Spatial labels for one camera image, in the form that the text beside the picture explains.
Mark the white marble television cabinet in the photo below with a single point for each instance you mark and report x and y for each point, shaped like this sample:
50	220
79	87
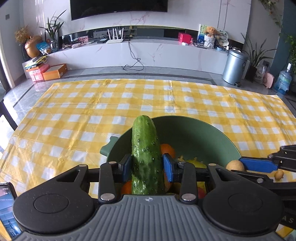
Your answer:
150	55

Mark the hanging vine plant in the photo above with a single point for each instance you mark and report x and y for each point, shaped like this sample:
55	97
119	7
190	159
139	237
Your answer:
279	14

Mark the large blue water bottle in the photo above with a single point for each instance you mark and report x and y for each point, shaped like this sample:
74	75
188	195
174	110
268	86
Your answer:
283	81

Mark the green cucumber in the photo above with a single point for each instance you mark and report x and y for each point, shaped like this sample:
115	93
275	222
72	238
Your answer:
146	153

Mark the red box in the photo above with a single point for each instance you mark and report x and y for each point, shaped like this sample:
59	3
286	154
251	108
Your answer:
184	37

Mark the wall power outlet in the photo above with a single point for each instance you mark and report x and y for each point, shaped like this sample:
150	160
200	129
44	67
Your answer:
266	63

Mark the pink patterned box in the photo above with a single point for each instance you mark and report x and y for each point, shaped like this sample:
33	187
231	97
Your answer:
83	40

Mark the pale green seat cushion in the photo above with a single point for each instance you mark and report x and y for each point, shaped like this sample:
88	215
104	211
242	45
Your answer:
1	90

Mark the white plastic bag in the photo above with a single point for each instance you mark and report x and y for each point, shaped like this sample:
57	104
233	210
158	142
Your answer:
259	75

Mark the round paper fan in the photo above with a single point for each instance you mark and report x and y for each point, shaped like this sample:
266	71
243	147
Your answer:
223	37

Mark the green bowl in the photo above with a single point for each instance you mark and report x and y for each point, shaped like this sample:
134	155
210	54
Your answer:
192	136

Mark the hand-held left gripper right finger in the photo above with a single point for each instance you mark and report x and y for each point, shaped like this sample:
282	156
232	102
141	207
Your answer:
168	168

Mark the pink pig-shaped container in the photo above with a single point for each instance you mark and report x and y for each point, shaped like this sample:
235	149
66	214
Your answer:
268	80

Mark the blue snack packet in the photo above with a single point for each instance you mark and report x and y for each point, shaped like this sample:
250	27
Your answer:
44	48

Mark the dark wooden chair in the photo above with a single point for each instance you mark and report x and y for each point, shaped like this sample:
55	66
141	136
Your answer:
9	113

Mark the yellow-green apple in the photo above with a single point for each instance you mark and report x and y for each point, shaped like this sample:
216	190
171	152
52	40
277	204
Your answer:
196	163

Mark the black smartphone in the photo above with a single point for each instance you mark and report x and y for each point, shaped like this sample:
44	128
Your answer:
8	208

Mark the yellow checked tablecloth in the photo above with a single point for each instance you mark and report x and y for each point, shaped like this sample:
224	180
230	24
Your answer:
92	111

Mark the small tan fruit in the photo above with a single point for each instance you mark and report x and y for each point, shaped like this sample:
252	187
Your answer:
279	175

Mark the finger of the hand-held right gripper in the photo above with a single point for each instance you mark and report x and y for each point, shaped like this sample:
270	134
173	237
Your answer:
259	179
259	164

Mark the white router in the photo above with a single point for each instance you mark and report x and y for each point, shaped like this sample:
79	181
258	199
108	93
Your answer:
115	41

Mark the tall long-leaf potted plant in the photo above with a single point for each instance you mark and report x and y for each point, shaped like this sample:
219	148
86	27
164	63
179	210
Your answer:
254	58

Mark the tan round potato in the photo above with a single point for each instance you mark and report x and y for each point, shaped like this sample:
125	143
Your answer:
234	165

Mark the green leafy potted plant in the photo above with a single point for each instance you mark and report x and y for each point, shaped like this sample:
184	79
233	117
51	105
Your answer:
53	32

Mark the large orange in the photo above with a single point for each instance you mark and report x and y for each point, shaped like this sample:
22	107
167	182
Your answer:
167	150

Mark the red fruit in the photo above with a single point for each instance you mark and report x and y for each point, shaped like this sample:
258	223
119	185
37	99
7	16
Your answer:
201	193

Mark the brown teddy bear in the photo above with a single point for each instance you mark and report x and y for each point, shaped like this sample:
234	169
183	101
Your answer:
210	37

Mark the pink cardboard box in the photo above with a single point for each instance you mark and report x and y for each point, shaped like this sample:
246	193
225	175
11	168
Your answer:
39	69
37	77

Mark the silver pedal trash can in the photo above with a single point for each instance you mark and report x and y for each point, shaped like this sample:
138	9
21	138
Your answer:
234	67

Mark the blue picture frame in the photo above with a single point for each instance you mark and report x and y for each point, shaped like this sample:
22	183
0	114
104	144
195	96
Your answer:
201	34

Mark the wall-mounted black television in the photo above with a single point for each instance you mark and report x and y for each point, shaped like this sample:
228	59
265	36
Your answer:
119	9

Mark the small mandarin orange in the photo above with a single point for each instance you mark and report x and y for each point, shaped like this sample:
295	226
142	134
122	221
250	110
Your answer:
126	188

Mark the pile of papers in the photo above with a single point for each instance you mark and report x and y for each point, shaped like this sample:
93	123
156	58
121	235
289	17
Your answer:
35	61

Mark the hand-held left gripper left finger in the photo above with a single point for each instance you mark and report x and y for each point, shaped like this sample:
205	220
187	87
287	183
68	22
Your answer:
126	168

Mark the orange cardboard box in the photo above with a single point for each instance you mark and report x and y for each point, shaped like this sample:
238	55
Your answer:
55	72

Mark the golden acorn-shaped vase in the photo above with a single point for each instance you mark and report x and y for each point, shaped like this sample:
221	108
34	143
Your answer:
33	47

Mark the dried yellow flowers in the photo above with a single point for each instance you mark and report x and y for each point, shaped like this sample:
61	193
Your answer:
22	34

